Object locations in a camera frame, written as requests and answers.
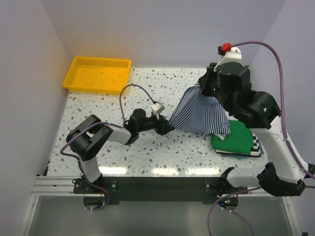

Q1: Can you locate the green tank top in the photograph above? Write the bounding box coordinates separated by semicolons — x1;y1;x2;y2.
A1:
211;120;253;155

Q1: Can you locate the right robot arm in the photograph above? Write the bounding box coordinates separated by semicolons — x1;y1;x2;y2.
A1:
198;62;315;197

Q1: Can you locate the aluminium frame rail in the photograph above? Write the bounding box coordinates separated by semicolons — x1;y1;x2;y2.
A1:
31;176;82;196

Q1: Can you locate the black white striped tank top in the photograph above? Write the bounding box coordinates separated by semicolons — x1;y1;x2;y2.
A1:
216;135;264;159

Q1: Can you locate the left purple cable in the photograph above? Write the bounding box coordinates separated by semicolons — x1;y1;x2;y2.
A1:
60;84;158;212

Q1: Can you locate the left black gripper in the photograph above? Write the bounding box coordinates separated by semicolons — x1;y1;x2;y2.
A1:
137;112;175;135

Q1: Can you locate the blue striped tank top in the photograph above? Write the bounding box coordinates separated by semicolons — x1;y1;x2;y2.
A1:
169;83;231;140

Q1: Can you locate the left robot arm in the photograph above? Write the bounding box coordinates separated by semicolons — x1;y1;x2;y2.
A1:
66;109;175;193

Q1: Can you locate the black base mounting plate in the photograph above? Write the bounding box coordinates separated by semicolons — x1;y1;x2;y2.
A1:
72;168;245;207

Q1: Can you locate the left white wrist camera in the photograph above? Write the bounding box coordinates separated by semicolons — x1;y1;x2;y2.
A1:
151;102;165;119

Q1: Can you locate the yellow plastic tray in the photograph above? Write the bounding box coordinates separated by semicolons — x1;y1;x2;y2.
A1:
63;56;131;95

